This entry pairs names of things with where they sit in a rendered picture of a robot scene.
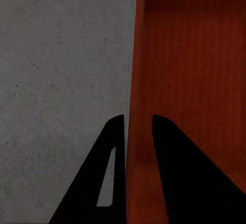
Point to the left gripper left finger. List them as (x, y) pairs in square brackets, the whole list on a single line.
[(79, 203)]

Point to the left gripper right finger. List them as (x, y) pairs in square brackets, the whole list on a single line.
[(196, 191)]

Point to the storage box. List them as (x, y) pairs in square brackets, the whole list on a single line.
[(189, 65)]

